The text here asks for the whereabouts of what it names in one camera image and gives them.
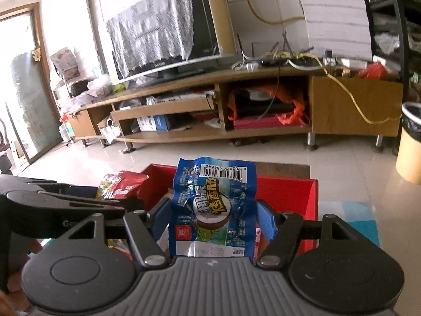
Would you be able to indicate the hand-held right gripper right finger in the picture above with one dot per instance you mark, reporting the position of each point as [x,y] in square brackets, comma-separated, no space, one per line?
[266,220]

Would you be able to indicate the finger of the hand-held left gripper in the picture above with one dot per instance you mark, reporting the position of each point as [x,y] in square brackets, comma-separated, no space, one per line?
[98,205]
[82,192]

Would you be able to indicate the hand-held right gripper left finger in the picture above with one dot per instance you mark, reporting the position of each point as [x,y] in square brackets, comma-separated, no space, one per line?
[161,220]

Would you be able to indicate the red cardboard box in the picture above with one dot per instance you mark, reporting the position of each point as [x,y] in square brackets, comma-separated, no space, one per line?
[289,204]

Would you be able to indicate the red yellow snack packet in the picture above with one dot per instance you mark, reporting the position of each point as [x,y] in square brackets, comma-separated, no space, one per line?
[118,247]

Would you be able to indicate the blue snack packet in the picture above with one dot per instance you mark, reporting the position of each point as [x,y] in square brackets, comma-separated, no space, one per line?
[213,197]

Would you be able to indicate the person's left hand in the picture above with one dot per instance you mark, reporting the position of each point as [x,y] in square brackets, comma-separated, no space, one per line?
[14,286]

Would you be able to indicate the white red snack packet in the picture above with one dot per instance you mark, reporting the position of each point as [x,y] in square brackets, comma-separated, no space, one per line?
[259,240]

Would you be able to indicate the white crumpled bag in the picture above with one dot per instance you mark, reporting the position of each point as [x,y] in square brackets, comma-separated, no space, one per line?
[110,131]

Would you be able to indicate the pink flat box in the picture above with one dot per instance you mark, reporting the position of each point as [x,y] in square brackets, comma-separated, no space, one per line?
[263,123]

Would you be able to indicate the blue white carton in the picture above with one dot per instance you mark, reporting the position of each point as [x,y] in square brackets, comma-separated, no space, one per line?
[154,123]

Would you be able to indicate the orange plastic bag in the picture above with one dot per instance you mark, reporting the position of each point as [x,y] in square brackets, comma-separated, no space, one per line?
[292,113]

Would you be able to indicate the wooden tv stand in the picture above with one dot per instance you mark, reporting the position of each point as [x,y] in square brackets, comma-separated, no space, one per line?
[355,105]

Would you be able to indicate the cream trash bin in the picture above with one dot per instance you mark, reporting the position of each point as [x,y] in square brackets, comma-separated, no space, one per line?
[409,158]

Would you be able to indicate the black router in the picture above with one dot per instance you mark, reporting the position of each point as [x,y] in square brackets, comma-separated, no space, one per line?
[269,60]

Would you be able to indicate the white lace cloth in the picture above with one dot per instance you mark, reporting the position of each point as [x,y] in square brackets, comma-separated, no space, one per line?
[148,36]

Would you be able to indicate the black bin liner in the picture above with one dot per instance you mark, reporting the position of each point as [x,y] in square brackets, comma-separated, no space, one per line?
[412,118]

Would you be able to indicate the red plastic bag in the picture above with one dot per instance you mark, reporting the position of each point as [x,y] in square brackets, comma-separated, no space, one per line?
[373,70]

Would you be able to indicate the television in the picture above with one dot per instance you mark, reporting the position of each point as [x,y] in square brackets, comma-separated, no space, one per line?
[204,23]

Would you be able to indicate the white slatted panel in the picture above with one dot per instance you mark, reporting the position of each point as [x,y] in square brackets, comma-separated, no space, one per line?
[332,13]

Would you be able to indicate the black shelf rack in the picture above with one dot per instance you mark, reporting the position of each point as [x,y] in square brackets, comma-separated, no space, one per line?
[394,23]

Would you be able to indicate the wooden door frame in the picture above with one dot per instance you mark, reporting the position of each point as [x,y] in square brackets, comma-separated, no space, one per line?
[42,72]

